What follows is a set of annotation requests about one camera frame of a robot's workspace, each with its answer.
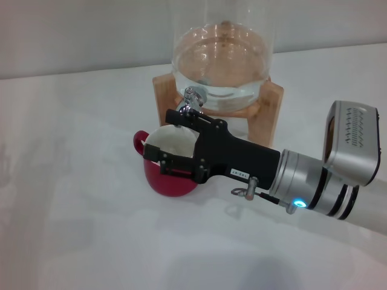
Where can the red ceramic cup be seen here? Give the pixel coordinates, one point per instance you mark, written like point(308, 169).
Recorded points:
point(172, 185)

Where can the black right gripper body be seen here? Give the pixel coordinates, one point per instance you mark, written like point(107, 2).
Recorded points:
point(242, 157)

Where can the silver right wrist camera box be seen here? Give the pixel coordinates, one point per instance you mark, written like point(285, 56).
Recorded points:
point(353, 145)

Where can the wooden dispenser stand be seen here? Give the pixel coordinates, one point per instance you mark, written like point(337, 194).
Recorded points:
point(266, 121)

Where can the chrome faucet tap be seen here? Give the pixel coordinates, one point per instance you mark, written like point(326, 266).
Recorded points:
point(193, 96)

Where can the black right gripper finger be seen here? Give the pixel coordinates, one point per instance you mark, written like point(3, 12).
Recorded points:
point(178, 164)
point(193, 122)

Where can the clear glass dispenser jar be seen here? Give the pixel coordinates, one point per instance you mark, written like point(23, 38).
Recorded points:
point(220, 60)

